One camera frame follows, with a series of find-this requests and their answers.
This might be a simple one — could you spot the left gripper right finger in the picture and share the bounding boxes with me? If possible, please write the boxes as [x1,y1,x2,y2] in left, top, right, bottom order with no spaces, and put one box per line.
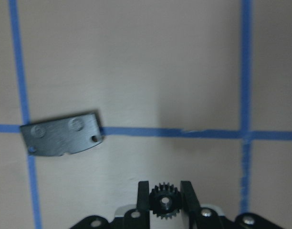
[180,181,201,229]

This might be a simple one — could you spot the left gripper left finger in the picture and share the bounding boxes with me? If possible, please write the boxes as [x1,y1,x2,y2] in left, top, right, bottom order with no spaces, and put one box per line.
[136,181,150,229]

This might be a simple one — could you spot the black bearing gear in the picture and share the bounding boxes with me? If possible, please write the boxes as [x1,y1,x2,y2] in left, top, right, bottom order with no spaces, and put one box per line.
[149,182,182,220]

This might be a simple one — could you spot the black brake pad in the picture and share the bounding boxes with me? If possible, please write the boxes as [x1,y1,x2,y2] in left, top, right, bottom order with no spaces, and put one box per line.
[20,113,103,157]

